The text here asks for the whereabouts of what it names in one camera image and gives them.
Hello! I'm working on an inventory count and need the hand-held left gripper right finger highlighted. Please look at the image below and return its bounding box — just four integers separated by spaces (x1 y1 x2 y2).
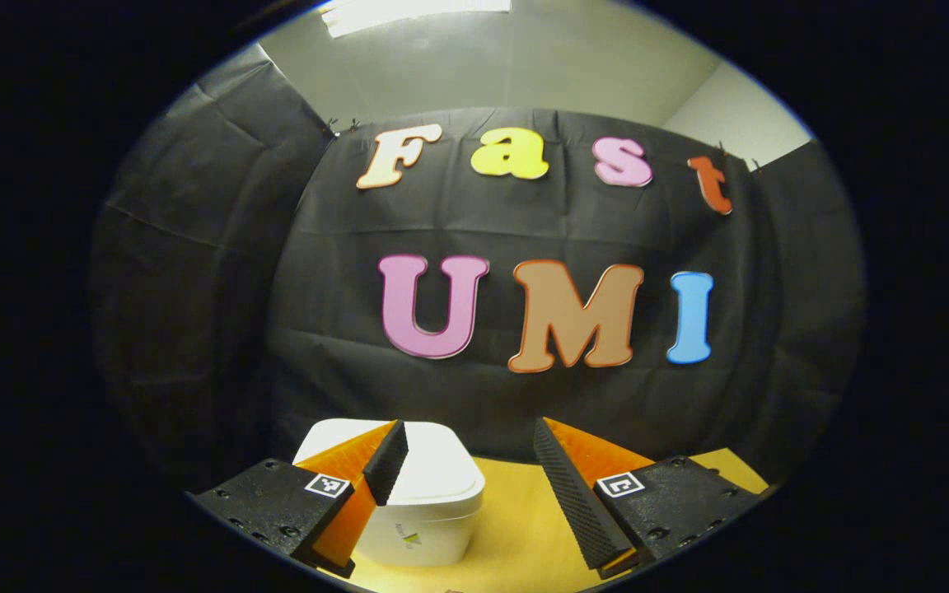
532 416 769 581

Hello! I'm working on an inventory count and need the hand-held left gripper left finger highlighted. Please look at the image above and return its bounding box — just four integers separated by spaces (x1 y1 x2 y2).
188 419 410 579

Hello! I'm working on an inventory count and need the white desktop garbage bin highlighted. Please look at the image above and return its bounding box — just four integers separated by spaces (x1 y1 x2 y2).
292 418 487 568

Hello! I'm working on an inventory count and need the wooden desktop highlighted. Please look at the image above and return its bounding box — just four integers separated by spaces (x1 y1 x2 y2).
333 447 772 593

